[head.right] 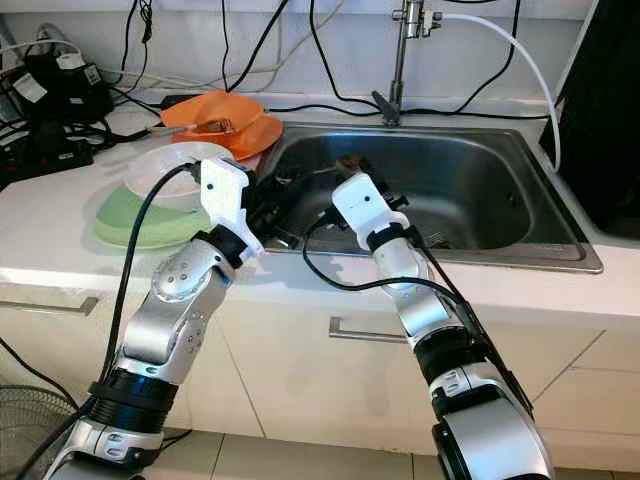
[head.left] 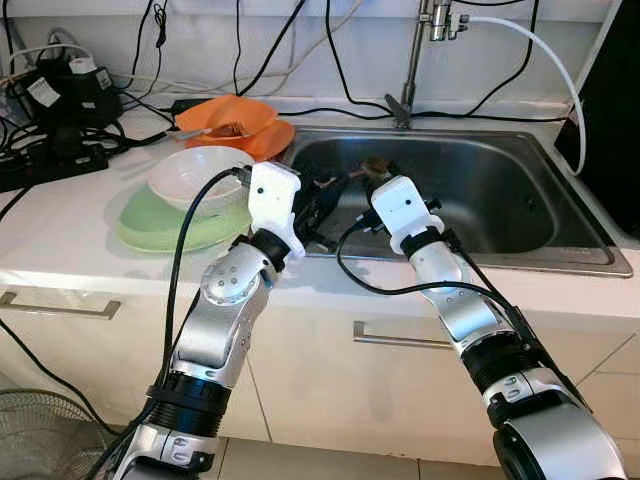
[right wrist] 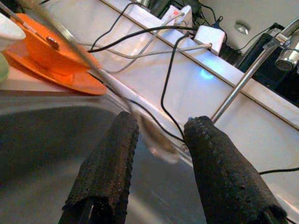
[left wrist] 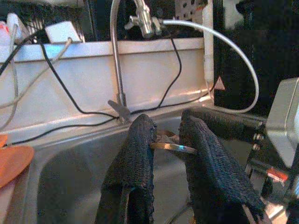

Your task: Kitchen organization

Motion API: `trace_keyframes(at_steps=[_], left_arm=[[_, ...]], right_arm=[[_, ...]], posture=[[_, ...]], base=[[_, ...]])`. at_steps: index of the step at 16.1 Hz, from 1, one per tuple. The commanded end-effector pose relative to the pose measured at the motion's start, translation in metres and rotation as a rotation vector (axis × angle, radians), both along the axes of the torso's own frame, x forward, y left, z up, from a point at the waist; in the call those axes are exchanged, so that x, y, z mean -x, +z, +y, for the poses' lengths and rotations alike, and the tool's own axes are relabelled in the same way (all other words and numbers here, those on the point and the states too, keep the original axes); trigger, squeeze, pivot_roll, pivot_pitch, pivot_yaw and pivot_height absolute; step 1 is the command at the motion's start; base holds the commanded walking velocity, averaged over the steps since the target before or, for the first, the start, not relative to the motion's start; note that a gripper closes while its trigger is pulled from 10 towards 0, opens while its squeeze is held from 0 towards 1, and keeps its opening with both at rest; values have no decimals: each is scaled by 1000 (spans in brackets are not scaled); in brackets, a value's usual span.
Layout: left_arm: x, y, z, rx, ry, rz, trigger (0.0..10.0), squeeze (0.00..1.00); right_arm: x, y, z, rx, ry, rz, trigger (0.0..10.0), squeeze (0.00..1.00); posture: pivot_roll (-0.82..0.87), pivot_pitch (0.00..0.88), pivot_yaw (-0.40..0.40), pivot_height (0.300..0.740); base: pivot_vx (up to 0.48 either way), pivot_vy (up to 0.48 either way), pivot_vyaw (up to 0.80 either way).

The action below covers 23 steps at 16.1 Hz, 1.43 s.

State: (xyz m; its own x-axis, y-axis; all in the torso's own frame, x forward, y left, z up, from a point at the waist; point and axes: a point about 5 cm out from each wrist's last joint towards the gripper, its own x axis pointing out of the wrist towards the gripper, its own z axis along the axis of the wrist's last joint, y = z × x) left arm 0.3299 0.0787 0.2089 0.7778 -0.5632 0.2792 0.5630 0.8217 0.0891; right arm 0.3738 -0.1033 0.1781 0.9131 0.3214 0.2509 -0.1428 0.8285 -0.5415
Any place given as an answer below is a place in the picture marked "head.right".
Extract black charger box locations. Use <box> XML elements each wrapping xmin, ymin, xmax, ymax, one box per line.
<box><xmin>10</xmin><ymin>52</ymin><xmax>116</xmax><ymax>123</ymax></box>

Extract brown food scraps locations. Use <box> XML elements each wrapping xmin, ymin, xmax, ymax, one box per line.
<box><xmin>200</xmin><ymin>118</ymin><xmax>239</xmax><ymax>135</ymax></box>

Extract black power cable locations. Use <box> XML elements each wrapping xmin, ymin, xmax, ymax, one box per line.
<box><xmin>308</xmin><ymin>0</ymin><xmax>376</xmax><ymax>111</ymax></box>
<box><xmin>450</xmin><ymin>0</ymin><xmax>523</xmax><ymax>113</ymax></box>

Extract white hose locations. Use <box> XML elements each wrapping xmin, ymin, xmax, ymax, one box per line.
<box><xmin>438</xmin><ymin>15</ymin><xmax>561</xmax><ymax>171</ymax></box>

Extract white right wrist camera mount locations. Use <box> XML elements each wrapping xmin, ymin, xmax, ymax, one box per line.
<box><xmin>332</xmin><ymin>170</ymin><xmax>411</xmax><ymax>251</ymax></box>

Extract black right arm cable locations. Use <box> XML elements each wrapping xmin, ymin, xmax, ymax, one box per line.
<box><xmin>302</xmin><ymin>215</ymin><xmax>531</xmax><ymax>401</ymax></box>

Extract metal fork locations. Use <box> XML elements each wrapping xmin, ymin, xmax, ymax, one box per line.
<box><xmin>155</xmin><ymin>120</ymin><xmax>231</xmax><ymax>136</ymax></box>

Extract green plate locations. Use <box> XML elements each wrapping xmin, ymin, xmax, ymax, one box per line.
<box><xmin>92</xmin><ymin>183</ymin><xmax>221</xmax><ymax>251</ymax></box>

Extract white cabinet drawer front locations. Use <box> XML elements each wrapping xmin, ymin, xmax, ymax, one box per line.
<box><xmin>220</xmin><ymin>300</ymin><xmax>621</xmax><ymax>461</ymax></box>
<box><xmin>0</xmin><ymin>275</ymin><xmax>251</xmax><ymax>441</ymax></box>

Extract chrome faucet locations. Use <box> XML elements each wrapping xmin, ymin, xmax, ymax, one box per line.
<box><xmin>370</xmin><ymin>0</ymin><xmax>446</xmax><ymax>127</ymax></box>

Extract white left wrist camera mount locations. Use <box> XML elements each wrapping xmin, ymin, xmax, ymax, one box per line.
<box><xmin>198</xmin><ymin>157</ymin><xmax>259</xmax><ymax>256</ymax></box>

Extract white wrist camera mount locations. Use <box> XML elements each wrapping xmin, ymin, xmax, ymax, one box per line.
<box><xmin>198</xmin><ymin>157</ymin><xmax>259</xmax><ymax>256</ymax></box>
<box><xmin>332</xmin><ymin>170</ymin><xmax>411</xmax><ymax>251</ymax></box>

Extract orange plate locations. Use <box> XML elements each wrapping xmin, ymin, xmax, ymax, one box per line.
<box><xmin>180</xmin><ymin>112</ymin><xmax>283</xmax><ymax>161</ymax></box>

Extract orange bowl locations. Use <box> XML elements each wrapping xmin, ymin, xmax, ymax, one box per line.
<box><xmin>160</xmin><ymin>90</ymin><xmax>266</xmax><ymax>136</ymax></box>

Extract metal drawer handle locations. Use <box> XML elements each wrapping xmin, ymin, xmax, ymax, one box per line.
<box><xmin>328</xmin><ymin>315</ymin><xmax>421</xmax><ymax>346</ymax></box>

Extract stainless steel sink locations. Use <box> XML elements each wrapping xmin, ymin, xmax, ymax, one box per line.
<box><xmin>255</xmin><ymin>122</ymin><xmax>604</xmax><ymax>274</ymax></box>

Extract black appliance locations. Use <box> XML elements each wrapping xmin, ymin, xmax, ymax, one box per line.
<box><xmin>555</xmin><ymin>0</ymin><xmax>640</xmax><ymax>239</ymax></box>

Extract wire fan grille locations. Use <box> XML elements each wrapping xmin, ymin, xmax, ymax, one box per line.
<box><xmin>0</xmin><ymin>385</ymin><xmax>73</xmax><ymax>480</ymax></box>

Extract black power strip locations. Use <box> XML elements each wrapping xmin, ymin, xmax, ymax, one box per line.
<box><xmin>0</xmin><ymin>135</ymin><xmax>96</xmax><ymax>186</ymax></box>

